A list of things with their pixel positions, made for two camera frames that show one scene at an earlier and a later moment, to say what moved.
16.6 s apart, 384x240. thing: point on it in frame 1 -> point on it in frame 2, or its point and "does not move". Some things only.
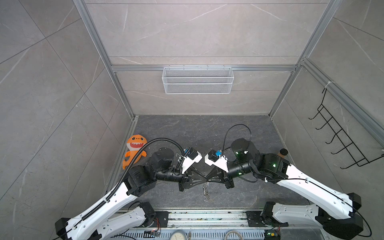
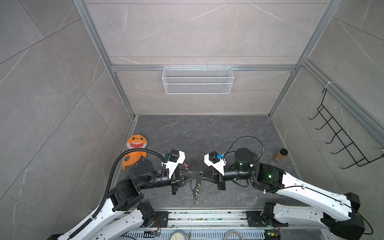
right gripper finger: [217, 178] does not move
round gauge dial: [178, 235] does not move
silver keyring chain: [206, 193] -> [199, 188]
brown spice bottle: [283, 152] does not move
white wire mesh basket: [196, 80] does not move
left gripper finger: [195, 180] -> [184, 179]
